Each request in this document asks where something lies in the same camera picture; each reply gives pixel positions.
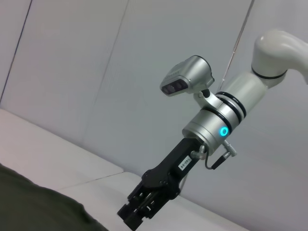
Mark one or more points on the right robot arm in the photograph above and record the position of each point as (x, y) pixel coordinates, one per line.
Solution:
(247, 89)

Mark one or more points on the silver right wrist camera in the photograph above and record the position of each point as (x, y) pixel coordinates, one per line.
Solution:
(190, 72)

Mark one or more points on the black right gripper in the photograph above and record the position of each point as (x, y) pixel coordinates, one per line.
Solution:
(173, 166)

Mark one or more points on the dark green t-shirt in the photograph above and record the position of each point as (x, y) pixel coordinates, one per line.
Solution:
(36, 207)

